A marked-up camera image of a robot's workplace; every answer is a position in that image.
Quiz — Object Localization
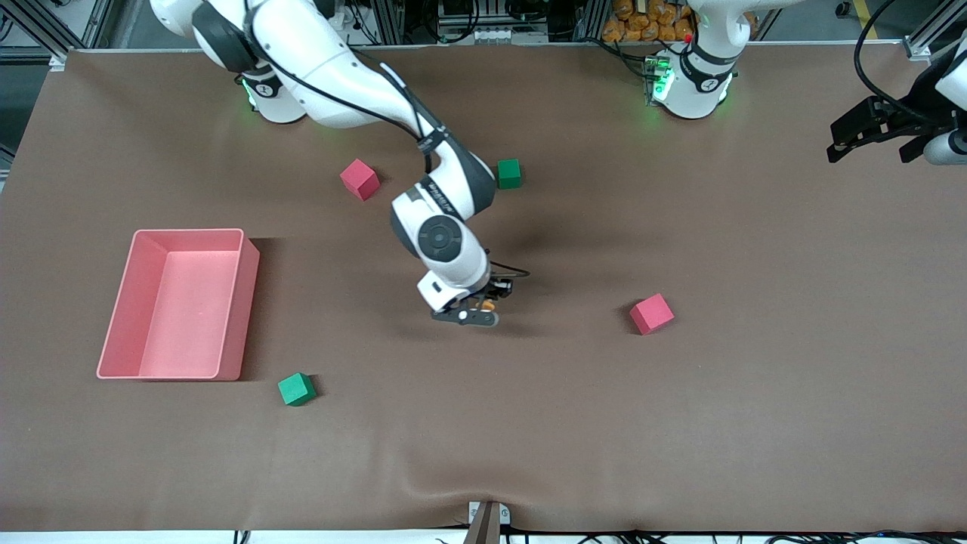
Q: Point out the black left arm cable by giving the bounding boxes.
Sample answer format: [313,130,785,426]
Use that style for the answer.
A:
[854,0,919,114]

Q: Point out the brown table mat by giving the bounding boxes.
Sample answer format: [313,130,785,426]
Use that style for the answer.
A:
[0,44,967,533]

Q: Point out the red foam cube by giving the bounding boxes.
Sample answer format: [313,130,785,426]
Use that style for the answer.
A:
[629,293,675,335]
[339,159,380,202]

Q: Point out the bag of orange objects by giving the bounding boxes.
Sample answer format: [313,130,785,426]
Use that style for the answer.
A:
[602,0,696,43]

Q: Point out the metal camera pole bracket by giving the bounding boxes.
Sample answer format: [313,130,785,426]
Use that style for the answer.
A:
[465,501,511,544]

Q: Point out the pink plastic bin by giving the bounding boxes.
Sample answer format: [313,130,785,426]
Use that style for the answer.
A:
[96,228,261,381]

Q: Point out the aluminium frame profile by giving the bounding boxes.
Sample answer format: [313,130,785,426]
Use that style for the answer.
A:
[0,0,114,67]
[903,0,967,61]

